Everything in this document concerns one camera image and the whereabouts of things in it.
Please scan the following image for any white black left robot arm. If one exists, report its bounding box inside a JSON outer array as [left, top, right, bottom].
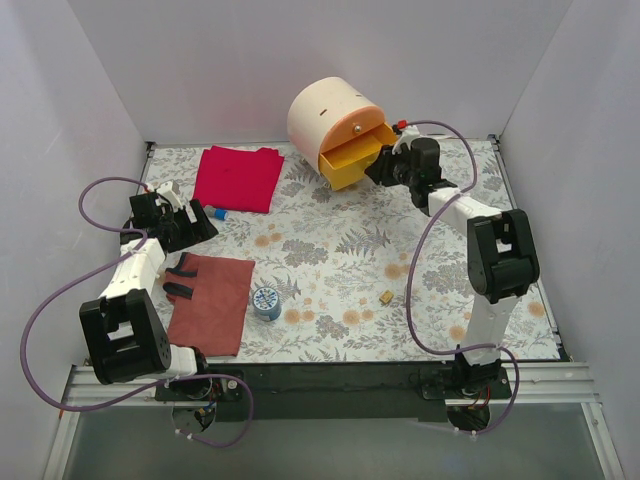
[[79, 181, 218, 400]]

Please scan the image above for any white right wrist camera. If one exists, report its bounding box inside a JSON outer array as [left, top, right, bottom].
[[392, 120, 423, 155]]

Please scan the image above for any blue patterned tape roll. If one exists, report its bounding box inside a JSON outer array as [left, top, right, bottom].
[[252, 286, 282, 321]]

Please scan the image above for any floral patterned table mat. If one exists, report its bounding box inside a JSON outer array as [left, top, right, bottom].
[[97, 139, 561, 365]]

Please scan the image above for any rust brown folded garment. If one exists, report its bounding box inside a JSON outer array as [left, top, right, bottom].
[[163, 252, 255, 357]]

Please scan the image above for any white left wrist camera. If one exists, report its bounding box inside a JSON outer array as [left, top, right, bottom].
[[145, 181, 185, 210]]

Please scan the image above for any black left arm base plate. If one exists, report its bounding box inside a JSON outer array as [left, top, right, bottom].
[[154, 370, 244, 402]]

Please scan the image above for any red folded cloth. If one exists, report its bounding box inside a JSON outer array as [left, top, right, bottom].
[[193, 146, 284, 214]]

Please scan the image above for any small brass sharpener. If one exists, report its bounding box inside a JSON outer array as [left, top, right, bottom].
[[379, 290, 394, 305]]

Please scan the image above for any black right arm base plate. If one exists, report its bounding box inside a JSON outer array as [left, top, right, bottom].
[[417, 365, 512, 400]]

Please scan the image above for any aluminium frame rail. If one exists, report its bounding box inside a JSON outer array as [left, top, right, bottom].
[[45, 363, 624, 479]]

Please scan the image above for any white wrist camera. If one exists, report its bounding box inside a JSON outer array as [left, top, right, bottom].
[[145, 181, 185, 210], [392, 120, 423, 155]]

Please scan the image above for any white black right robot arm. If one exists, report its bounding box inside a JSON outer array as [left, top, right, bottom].
[[365, 136, 540, 398]]

